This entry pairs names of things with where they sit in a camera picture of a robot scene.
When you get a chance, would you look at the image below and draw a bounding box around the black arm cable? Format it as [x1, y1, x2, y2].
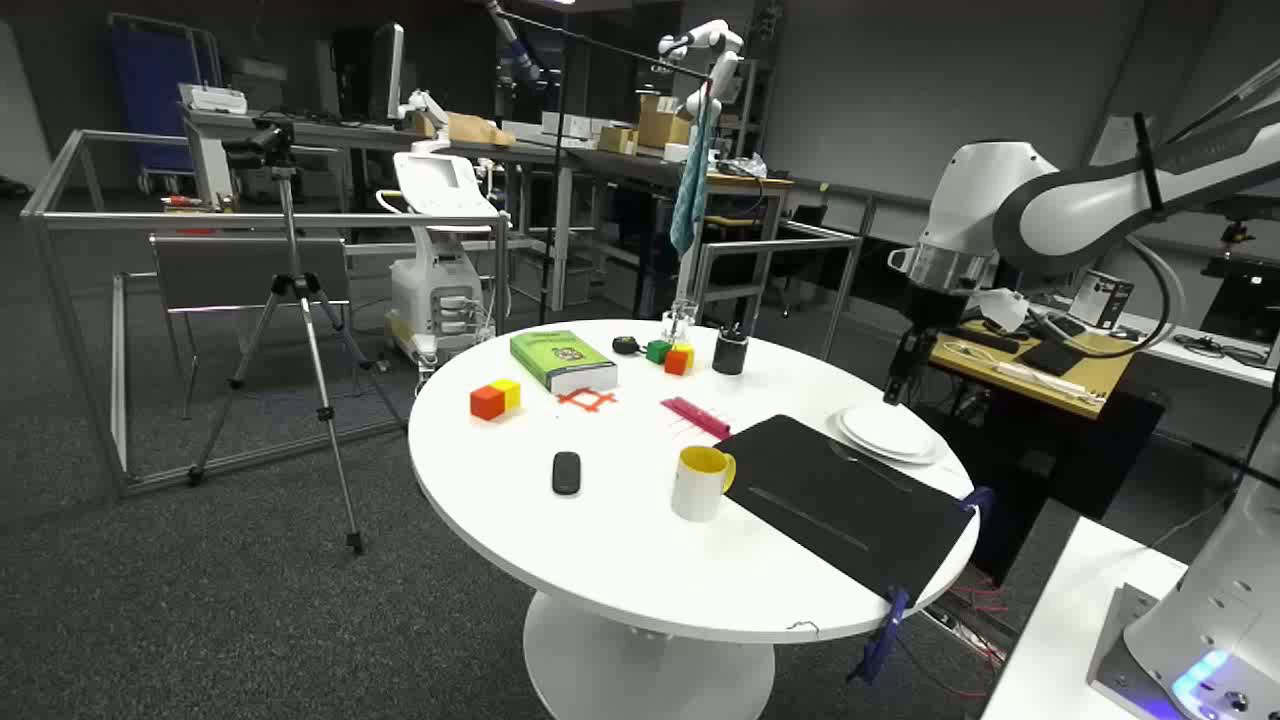
[1065, 112, 1191, 358]

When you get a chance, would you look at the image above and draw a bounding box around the long cluttered workbench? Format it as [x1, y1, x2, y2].
[395, 124, 803, 324]

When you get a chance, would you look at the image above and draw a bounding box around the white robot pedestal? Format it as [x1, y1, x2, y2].
[978, 510, 1191, 720]

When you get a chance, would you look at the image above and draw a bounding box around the orange frame outline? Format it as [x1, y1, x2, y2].
[553, 382, 619, 417]

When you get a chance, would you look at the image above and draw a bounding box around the white picture card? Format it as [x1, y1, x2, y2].
[1072, 266, 1137, 331]

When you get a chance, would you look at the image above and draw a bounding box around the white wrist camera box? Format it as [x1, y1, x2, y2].
[978, 285, 1034, 337]

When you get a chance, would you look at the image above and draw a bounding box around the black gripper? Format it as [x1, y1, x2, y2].
[886, 324, 941, 406]

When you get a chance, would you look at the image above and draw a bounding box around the white machine cart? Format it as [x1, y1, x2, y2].
[373, 149, 503, 372]

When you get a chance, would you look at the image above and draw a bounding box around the white mug yellow inside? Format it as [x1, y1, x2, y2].
[668, 444, 740, 524]

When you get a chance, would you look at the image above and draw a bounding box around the blue clamp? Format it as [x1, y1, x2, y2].
[956, 482, 1001, 535]
[852, 585, 917, 687]

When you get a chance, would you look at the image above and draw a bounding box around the green book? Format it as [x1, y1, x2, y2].
[508, 327, 624, 401]

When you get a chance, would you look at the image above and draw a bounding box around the black place mat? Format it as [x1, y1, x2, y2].
[711, 411, 989, 612]

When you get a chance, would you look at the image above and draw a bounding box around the grey metal frame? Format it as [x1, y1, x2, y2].
[17, 124, 515, 496]

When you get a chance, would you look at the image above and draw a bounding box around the tall cardboard box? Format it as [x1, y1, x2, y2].
[631, 93, 698, 153]

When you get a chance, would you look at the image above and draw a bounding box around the small black camera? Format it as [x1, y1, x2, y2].
[243, 114, 305, 173]

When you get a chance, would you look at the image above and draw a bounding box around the round white table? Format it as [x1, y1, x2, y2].
[404, 315, 989, 720]

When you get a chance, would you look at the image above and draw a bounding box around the black pen cup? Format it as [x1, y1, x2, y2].
[710, 315, 754, 379]

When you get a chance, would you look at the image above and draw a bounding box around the black computer mouse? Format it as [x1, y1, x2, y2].
[550, 448, 588, 501]

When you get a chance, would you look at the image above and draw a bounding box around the slim computer monitor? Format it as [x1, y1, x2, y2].
[365, 17, 411, 124]

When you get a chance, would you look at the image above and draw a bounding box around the pink flat bar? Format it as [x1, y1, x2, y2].
[655, 391, 735, 444]

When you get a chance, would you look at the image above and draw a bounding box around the blue panel cart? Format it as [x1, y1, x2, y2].
[105, 11, 225, 177]

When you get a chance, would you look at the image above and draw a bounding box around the grey metal railing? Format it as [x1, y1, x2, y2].
[691, 177, 935, 365]

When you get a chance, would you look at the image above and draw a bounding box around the flat cardboard box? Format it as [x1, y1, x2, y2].
[440, 112, 520, 153]

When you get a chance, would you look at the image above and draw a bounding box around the white side desk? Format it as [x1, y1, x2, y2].
[1132, 324, 1280, 391]

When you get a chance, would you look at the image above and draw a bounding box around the camera tripod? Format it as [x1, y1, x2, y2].
[183, 156, 373, 556]

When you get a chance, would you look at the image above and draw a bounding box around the larger white plate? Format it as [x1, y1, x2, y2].
[827, 401, 956, 473]

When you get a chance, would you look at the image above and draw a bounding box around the white box device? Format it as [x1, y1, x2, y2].
[178, 79, 252, 124]

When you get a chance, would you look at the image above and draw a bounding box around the teal cloth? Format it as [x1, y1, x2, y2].
[664, 112, 719, 258]

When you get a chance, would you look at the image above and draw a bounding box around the silver knife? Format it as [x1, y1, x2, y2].
[735, 478, 867, 540]

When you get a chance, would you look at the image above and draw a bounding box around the wooden side table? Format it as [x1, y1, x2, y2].
[924, 315, 1165, 585]

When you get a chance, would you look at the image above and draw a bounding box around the smaller white plate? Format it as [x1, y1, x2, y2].
[839, 401, 945, 457]

